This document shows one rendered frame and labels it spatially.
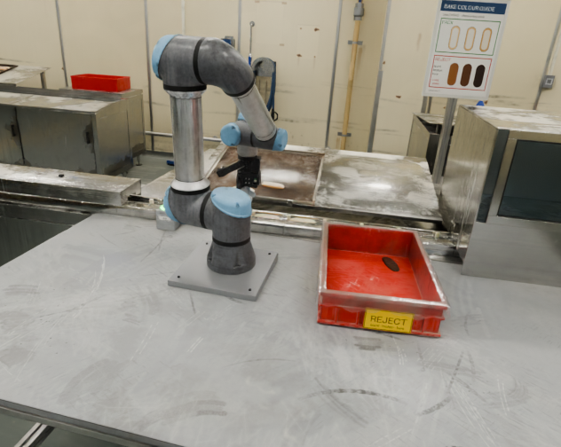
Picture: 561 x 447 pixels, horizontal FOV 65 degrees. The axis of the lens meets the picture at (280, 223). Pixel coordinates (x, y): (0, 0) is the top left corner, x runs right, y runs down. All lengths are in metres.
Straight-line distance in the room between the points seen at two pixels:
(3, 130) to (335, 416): 4.32
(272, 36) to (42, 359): 4.66
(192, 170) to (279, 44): 4.15
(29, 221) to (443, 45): 2.03
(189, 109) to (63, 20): 5.13
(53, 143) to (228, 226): 3.44
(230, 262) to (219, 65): 0.55
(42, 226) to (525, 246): 1.79
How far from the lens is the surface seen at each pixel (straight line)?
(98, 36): 6.09
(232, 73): 1.17
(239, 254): 1.32
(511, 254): 1.58
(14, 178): 2.06
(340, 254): 1.54
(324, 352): 1.10
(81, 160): 4.47
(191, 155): 1.28
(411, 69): 5.02
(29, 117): 4.65
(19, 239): 2.14
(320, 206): 1.79
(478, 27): 2.47
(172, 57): 1.22
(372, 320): 1.17
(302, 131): 5.40
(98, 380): 1.05
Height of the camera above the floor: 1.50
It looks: 23 degrees down
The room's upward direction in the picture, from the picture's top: 4 degrees clockwise
